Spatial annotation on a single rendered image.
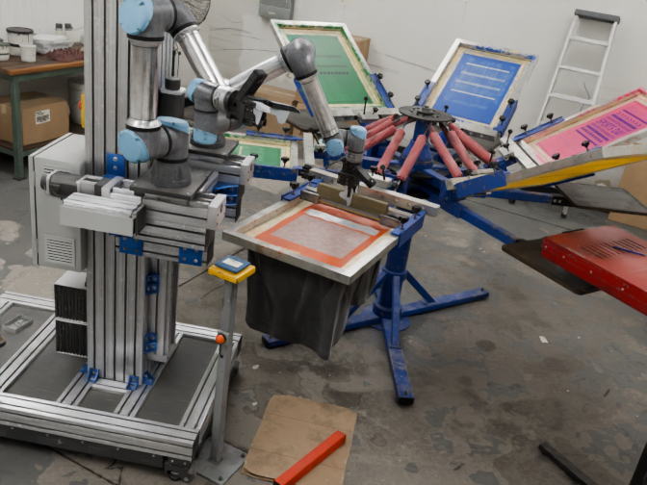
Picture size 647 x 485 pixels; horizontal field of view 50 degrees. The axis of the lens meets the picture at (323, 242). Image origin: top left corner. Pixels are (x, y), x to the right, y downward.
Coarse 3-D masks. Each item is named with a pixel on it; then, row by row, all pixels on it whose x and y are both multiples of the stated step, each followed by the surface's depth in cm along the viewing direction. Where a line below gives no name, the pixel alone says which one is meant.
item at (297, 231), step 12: (312, 204) 334; (300, 216) 319; (312, 216) 321; (336, 216) 324; (348, 216) 326; (276, 228) 303; (288, 228) 304; (300, 228) 306; (312, 228) 308; (324, 228) 309; (264, 240) 290; (276, 240) 292; (288, 240) 294; (300, 240) 295; (312, 240) 297
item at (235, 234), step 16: (272, 208) 314; (288, 208) 324; (240, 224) 293; (256, 224) 301; (224, 240) 286; (240, 240) 282; (256, 240) 281; (384, 240) 298; (272, 256) 277; (288, 256) 273; (304, 256) 273; (368, 256) 281; (320, 272) 269; (336, 272) 265; (352, 272) 266
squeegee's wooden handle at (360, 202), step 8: (320, 184) 326; (320, 192) 327; (328, 192) 325; (336, 192) 323; (336, 200) 324; (344, 200) 322; (352, 200) 320; (360, 200) 318; (368, 200) 316; (376, 200) 315; (360, 208) 319; (368, 208) 318; (376, 208) 316; (384, 208) 314
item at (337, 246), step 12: (336, 228) 311; (348, 228) 313; (384, 228) 318; (324, 240) 298; (336, 240) 300; (348, 240) 302; (360, 240) 303; (372, 240) 305; (300, 252) 284; (312, 252) 286; (324, 252) 287; (336, 252) 289; (348, 252) 290; (336, 264) 279
